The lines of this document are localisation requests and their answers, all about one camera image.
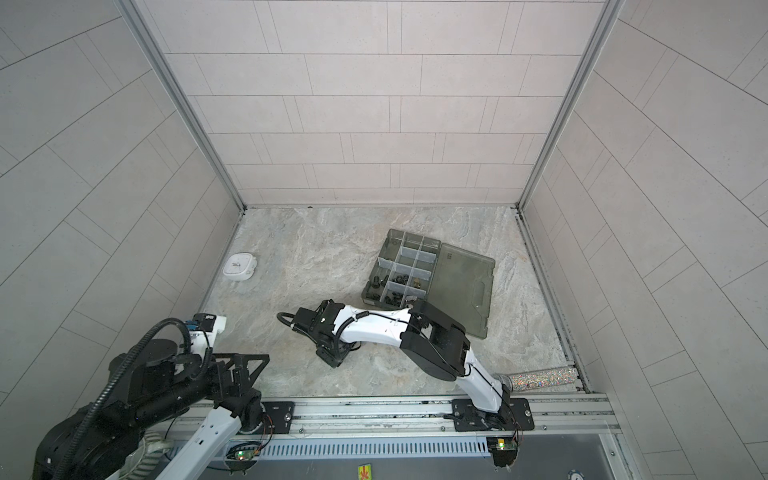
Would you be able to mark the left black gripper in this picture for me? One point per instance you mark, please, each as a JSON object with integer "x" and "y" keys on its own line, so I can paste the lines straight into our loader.
{"x": 225, "y": 389}

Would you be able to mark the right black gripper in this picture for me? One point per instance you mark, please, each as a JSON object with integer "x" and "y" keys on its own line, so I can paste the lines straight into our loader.
{"x": 333, "y": 360}

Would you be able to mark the green compartment organizer box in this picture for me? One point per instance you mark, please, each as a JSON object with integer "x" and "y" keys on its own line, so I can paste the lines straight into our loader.
{"x": 456, "y": 281}

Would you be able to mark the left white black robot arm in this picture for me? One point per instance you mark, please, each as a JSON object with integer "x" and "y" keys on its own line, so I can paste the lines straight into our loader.
{"x": 160, "y": 378}

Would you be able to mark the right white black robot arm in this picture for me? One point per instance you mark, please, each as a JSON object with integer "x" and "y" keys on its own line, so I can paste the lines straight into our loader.
{"x": 432, "y": 340}

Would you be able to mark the left controller board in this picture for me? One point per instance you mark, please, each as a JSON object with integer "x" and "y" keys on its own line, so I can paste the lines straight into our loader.
{"x": 241, "y": 457}

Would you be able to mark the controller board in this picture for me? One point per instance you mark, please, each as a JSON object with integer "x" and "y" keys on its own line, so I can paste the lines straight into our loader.
{"x": 503, "y": 451}
{"x": 241, "y": 457}

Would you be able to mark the white round container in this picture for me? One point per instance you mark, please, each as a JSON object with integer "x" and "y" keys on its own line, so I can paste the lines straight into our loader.
{"x": 240, "y": 266}

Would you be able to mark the sprinkle-filled clear bottle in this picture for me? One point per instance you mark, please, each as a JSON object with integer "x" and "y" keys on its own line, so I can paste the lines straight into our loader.
{"x": 539, "y": 379}

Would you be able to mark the right controller board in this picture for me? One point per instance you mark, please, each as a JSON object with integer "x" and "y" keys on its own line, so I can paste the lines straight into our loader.
{"x": 503, "y": 451}

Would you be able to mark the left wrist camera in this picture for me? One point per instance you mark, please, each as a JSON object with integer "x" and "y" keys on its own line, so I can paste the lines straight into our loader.
{"x": 208, "y": 323}

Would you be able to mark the aluminium mounting rail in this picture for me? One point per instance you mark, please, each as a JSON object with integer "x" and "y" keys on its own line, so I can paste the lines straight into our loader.
{"x": 401, "y": 416}

